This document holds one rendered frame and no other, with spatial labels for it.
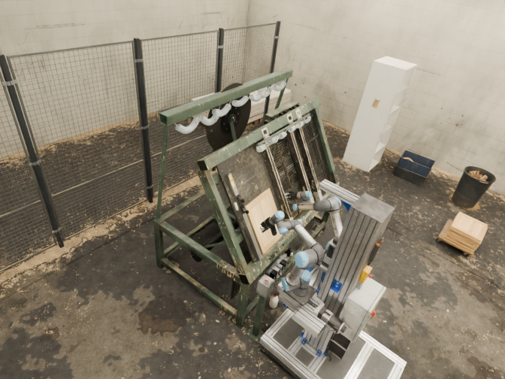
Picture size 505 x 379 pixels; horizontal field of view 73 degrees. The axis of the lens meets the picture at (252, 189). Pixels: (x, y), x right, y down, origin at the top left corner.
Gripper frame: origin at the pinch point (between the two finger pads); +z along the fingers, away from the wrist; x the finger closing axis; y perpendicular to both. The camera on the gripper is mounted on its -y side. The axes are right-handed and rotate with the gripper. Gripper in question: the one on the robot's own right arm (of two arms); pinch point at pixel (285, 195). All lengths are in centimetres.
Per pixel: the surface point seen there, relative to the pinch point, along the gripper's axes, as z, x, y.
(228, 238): 0, -3, 98
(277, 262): -2, 57, 50
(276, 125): -7, -78, -14
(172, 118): 18, -122, 93
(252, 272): -4, 42, 89
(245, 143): -8, -77, 42
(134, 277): 163, 42, 130
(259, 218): 0, 2, 51
